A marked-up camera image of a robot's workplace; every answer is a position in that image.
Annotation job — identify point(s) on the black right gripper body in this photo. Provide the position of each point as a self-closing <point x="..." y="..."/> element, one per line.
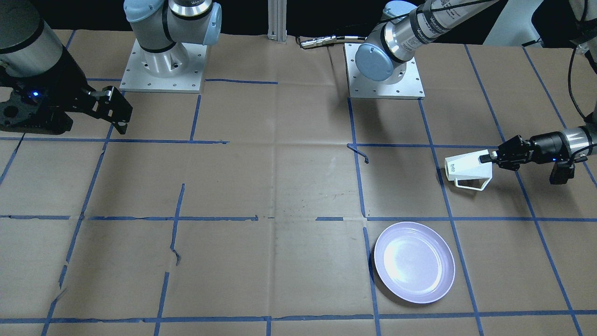
<point x="66" y="80"/>

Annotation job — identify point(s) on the white angular cup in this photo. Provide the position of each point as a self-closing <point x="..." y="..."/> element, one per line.
<point x="467" y="172"/>

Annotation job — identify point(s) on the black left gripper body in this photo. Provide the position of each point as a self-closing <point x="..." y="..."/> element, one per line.
<point x="546" y="143"/>

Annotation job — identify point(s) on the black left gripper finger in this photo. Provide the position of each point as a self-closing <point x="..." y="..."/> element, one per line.
<point x="490" y="157"/>

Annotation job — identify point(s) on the lilac plate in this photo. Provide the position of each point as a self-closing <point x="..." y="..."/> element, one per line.
<point x="414" y="262"/>

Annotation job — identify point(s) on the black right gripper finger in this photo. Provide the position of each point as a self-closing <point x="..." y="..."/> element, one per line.
<point x="119" y="111"/>

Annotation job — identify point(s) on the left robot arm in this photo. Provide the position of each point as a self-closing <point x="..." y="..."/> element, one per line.
<point x="393" y="43"/>

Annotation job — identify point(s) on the metal cable connector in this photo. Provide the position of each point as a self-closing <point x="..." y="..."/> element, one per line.
<point x="316" y="42"/>

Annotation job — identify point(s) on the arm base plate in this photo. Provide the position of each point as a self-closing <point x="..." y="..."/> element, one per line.
<point x="404" y="83"/>
<point x="178" y="70"/>

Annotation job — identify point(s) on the aluminium frame post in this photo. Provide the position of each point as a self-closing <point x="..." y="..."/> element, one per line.
<point x="276" y="18"/>

